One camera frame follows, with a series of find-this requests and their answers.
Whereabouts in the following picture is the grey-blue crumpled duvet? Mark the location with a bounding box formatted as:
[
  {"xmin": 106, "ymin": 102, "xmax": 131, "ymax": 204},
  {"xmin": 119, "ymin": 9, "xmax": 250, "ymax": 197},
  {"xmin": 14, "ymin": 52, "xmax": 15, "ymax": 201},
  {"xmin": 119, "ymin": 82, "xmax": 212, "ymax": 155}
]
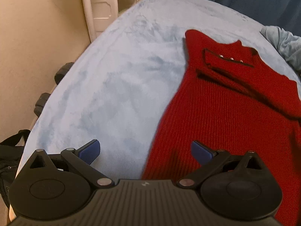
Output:
[{"xmin": 260, "ymin": 26, "xmax": 301, "ymax": 76}]

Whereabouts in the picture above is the black bag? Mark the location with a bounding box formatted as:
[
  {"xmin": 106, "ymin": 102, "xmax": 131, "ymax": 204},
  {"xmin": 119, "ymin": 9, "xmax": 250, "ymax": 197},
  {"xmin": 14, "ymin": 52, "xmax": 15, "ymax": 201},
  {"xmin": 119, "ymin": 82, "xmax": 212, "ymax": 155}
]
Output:
[{"xmin": 0, "ymin": 129, "xmax": 31, "ymax": 208}]

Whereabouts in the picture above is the red knit sweater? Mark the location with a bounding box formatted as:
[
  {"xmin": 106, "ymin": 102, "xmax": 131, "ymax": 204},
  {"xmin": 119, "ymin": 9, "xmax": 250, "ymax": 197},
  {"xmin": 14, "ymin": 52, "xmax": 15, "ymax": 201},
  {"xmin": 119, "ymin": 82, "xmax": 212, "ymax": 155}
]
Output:
[{"xmin": 142, "ymin": 30, "xmax": 300, "ymax": 225}]

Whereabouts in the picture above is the light blue fleece bed sheet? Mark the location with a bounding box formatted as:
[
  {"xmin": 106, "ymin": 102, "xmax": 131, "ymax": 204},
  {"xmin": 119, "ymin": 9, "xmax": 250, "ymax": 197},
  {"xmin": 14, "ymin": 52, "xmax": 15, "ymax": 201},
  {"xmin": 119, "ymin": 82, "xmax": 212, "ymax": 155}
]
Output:
[{"xmin": 20, "ymin": 0, "xmax": 299, "ymax": 180}]

